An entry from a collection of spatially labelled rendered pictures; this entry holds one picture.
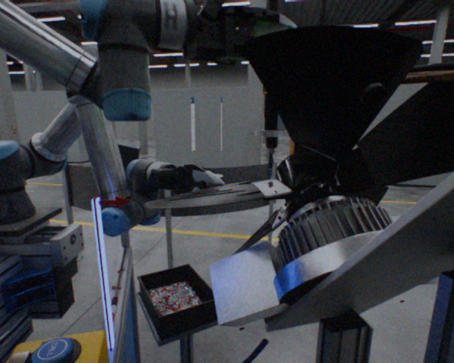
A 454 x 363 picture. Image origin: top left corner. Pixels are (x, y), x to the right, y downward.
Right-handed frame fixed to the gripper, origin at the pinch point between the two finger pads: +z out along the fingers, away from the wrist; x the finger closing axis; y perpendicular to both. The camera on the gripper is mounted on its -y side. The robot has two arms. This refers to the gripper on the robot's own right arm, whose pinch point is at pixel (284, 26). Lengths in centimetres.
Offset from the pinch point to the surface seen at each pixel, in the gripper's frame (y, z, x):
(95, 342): 43, -37, 18
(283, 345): 151, 57, -69
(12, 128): 31, -188, -658
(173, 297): 67, -19, -22
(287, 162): 26.8, 3.0, -1.2
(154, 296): 67, -24, -24
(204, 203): 32.2, -18.0, 3.4
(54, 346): 42, -42, 18
